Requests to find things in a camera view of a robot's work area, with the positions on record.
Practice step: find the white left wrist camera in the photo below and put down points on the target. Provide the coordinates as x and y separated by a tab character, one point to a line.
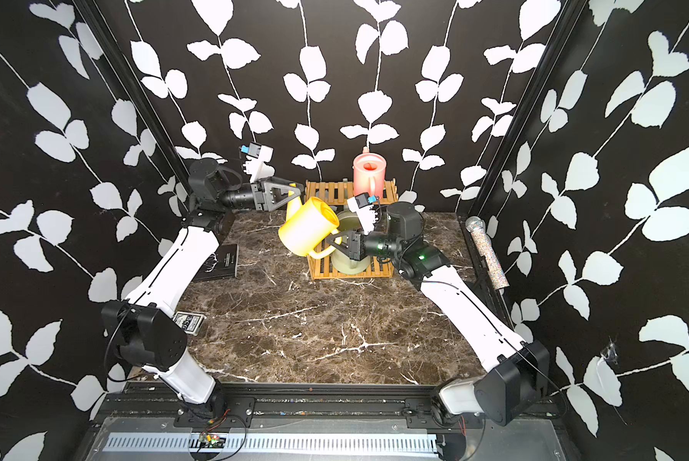
257	158

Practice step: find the black book with gold title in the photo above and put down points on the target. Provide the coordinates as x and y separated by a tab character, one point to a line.
221	265

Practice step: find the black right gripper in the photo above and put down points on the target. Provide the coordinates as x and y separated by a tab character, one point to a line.
358	248

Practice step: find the pink plastic watering can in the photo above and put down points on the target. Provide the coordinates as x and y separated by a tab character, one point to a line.
369	174

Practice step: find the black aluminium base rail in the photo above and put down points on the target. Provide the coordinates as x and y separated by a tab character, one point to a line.
441	408

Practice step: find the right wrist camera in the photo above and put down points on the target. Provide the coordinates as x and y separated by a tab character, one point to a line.
364	206

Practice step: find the small green circuit board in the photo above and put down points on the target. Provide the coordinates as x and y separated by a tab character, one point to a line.
211	441

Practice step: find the glitter microphone on stand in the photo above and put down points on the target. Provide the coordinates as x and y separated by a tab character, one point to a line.
478	232

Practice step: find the black playing card box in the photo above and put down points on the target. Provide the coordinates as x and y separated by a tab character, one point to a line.
190	322

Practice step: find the yellow plastic watering can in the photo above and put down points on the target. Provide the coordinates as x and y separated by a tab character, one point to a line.
307	225

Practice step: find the white slotted cable duct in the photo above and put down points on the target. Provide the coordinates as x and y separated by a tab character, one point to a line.
288	443

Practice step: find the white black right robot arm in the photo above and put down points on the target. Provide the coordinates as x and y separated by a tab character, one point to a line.
516	370

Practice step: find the wooden slatted two-tier shelf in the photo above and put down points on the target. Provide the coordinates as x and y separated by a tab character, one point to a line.
338	265

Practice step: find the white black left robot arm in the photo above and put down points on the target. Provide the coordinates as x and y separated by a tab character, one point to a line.
141	326

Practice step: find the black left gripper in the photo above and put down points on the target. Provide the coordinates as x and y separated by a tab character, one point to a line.
274	192

